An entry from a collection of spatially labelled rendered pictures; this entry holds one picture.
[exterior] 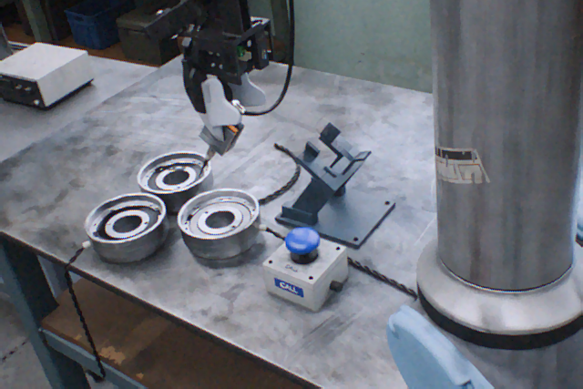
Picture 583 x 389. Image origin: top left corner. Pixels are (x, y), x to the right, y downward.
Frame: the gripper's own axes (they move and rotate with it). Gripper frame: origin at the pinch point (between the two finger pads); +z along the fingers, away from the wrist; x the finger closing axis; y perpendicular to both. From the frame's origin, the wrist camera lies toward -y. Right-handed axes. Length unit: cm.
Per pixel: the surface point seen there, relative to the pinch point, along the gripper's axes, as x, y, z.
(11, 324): 7, -104, 93
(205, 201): -4.1, -2.1, 10.2
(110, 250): -17.3, -6.7, 10.3
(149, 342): -10.4, -15.2, 38.2
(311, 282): -12.2, 20.3, 8.8
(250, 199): -1.6, 3.6, 9.8
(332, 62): 156, -86, 76
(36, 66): 26, -79, 17
